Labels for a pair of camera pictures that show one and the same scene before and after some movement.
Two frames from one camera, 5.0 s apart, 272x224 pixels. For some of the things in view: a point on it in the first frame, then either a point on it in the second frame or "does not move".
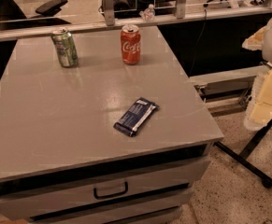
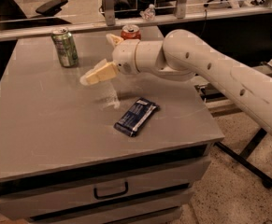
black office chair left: (1, 2) does not move
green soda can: (64, 45) does not move
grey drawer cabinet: (101, 142) does not move
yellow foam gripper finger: (255, 41) to (124, 54)
